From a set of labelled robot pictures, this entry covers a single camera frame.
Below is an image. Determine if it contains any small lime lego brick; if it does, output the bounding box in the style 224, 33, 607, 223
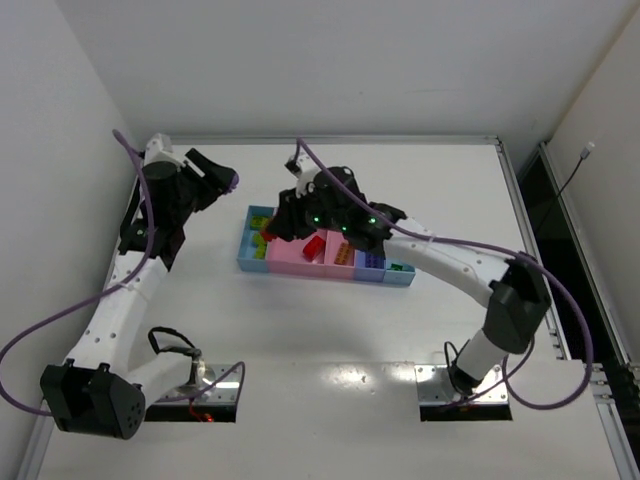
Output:
253, 245, 267, 260

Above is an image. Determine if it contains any red flower lego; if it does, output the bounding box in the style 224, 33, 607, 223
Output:
302, 235, 326, 262

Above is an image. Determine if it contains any orange lego brick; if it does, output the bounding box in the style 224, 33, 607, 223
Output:
334, 242, 352, 266

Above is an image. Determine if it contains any purple lego brick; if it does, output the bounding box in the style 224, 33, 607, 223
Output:
364, 253, 385, 270

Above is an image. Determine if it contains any purple paw print lego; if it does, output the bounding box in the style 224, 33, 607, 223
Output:
227, 173, 239, 194

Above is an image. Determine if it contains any red orange lego stack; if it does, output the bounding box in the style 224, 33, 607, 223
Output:
260, 230, 277, 243

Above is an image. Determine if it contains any yellow green red lego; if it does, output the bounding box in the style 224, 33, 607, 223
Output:
249, 215, 271, 230

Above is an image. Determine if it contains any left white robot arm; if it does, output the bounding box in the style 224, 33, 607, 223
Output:
40, 132, 239, 440

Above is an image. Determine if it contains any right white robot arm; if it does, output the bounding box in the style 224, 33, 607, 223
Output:
266, 161, 550, 396

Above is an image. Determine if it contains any large pink bin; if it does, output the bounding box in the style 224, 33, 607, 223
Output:
266, 231, 327, 278

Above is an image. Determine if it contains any small pink bin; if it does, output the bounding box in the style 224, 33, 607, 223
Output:
324, 231, 355, 281

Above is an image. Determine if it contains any left light blue bin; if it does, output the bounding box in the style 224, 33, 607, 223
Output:
236, 205, 275, 273

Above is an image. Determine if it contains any light blue bin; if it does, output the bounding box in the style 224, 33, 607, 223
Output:
236, 205, 275, 273
383, 258, 416, 287

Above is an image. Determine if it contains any dark blue bin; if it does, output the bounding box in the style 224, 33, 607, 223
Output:
354, 250, 386, 283

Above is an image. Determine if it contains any right light blue bin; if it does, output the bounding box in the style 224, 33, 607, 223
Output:
383, 258, 416, 287

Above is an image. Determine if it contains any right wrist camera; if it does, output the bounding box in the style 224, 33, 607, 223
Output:
285, 155, 321, 198

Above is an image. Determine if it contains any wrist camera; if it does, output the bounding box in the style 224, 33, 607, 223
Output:
285, 155, 321, 198
143, 133, 177, 166

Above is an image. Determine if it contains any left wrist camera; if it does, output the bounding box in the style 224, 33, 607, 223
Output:
143, 133, 177, 166

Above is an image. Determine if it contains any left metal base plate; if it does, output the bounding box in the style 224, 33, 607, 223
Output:
157, 361, 246, 405

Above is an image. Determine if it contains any metal base plate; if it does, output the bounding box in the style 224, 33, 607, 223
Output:
414, 364, 509, 407
157, 361, 246, 405

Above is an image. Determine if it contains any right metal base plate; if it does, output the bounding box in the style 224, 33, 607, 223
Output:
414, 364, 509, 407

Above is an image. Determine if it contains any black wall cable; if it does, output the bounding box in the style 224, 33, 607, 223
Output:
555, 142, 596, 197

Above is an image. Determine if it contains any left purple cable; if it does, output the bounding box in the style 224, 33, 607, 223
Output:
0, 128, 246, 416

